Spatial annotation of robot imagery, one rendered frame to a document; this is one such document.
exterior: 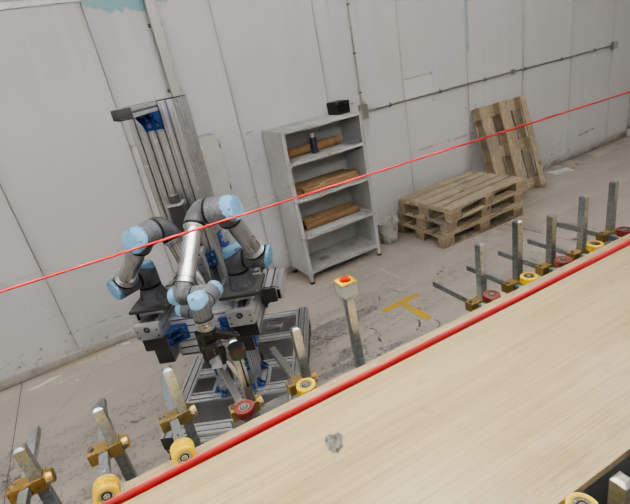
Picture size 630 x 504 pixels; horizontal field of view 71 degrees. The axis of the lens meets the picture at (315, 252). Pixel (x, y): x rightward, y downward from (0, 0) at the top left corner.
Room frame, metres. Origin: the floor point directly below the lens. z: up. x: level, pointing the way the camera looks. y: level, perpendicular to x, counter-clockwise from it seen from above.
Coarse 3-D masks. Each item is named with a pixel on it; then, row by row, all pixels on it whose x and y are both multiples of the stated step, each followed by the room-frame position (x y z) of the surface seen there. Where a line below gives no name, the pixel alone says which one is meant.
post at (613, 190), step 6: (612, 180) 2.27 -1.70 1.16; (612, 186) 2.26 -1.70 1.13; (618, 186) 2.26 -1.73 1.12; (612, 192) 2.26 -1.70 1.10; (612, 198) 2.26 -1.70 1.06; (612, 204) 2.25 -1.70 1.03; (612, 210) 2.25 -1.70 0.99; (606, 216) 2.28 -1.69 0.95; (612, 216) 2.25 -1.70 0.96; (606, 222) 2.28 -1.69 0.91; (612, 222) 2.25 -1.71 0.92; (606, 228) 2.27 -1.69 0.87; (612, 228) 2.25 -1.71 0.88
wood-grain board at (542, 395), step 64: (512, 320) 1.56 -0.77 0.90; (576, 320) 1.47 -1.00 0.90; (384, 384) 1.32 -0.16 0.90; (448, 384) 1.26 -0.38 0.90; (512, 384) 1.19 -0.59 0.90; (576, 384) 1.14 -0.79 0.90; (256, 448) 1.14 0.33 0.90; (320, 448) 1.08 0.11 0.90; (384, 448) 1.03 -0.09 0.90; (448, 448) 0.99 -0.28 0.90; (512, 448) 0.94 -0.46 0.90; (576, 448) 0.90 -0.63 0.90
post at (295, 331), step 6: (294, 330) 1.50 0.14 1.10; (300, 330) 1.51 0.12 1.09; (294, 336) 1.50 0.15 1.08; (300, 336) 1.51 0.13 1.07; (294, 342) 1.50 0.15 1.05; (300, 342) 1.50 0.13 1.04; (294, 348) 1.52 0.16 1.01; (300, 348) 1.50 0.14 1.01; (300, 354) 1.50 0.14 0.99; (300, 360) 1.50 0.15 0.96; (306, 360) 1.51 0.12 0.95; (300, 366) 1.50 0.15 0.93; (306, 366) 1.51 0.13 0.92; (300, 372) 1.52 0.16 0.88; (306, 372) 1.50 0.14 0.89
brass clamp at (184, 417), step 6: (174, 408) 1.34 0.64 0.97; (192, 408) 1.33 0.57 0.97; (168, 414) 1.32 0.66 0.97; (174, 414) 1.31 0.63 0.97; (180, 414) 1.30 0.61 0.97; (186, 414) 1.31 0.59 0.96; (192, 414) 1.31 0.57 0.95; (162, 420) 1.29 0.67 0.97; (168, 420) 1.29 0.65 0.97; (180, 420) 1.30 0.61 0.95; (186, 420) 1.31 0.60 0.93; (162, 426) 1.28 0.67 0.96; (168, 426) 1.28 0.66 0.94
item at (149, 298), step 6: (150, 288) 2.14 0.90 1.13; (156, 288) 2.16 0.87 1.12; (162, 288) 2.19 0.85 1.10; (144, 294) 2.14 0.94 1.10; (150, 294) 2.13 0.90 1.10; (156, 294) 2.15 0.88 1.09; (162, 294) 2.16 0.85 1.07; (144, 300) 2.13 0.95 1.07; (150, 300) 2.12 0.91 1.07; (156, 300) 2.13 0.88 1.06; (162, 300) 2.15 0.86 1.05
